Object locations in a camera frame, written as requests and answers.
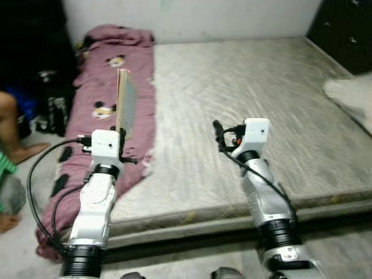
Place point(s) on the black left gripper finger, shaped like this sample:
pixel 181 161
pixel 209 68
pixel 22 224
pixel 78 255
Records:
pixel 124 138

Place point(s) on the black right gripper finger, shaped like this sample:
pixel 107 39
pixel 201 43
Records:
pixel 218 132

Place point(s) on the yellow-framed colourful puzzle board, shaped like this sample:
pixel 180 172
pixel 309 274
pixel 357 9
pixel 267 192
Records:
pixel 127 99

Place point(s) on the white pillow with text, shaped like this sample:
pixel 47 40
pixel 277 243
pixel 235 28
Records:
pixel 351 96

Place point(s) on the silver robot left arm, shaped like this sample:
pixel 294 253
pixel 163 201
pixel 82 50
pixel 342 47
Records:
pixel 93 215

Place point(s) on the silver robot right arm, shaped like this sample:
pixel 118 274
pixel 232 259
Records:
pixel 264 200

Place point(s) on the beige quilted mattress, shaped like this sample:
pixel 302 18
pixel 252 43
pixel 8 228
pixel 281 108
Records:
pixel 250 99

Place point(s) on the pink cartoon mouse blanket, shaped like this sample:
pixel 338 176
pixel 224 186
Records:
pixel 99 87

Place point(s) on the black white-patterned bag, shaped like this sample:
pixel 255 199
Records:
pixel 55 110

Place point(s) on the blue cloth bundle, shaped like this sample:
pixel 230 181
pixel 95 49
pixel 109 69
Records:
pixel 26 104

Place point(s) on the dark bed base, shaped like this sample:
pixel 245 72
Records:
pixel 192 239

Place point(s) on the person bare leg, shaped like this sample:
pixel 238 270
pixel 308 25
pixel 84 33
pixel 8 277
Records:
pixel 11 128

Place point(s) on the person in green striped shirt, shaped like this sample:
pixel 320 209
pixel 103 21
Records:
pixel 9 192

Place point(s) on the grey robot right leg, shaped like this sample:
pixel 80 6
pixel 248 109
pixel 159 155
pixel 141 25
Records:
pixel 226 274

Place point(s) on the black tufted headboard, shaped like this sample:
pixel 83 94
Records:
pixel 343 35

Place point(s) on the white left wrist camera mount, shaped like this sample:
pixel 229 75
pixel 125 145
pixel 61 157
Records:
pixel 104 145

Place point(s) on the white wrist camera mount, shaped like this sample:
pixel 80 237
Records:
pixel 257 133
pixel 104 145

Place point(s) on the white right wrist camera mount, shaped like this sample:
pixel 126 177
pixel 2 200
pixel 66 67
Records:
pixel 257 133

